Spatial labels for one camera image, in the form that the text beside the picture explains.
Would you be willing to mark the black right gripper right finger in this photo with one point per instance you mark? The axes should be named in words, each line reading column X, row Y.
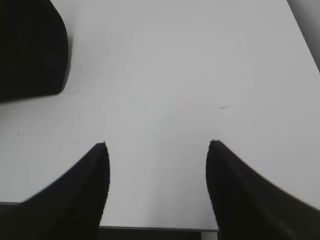
column 249, row 207

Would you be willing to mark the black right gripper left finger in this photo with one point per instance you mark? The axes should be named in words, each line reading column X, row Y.
column 70, row 208

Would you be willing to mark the black tote bag tan handles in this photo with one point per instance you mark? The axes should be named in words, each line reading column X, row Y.
column 34, row 51

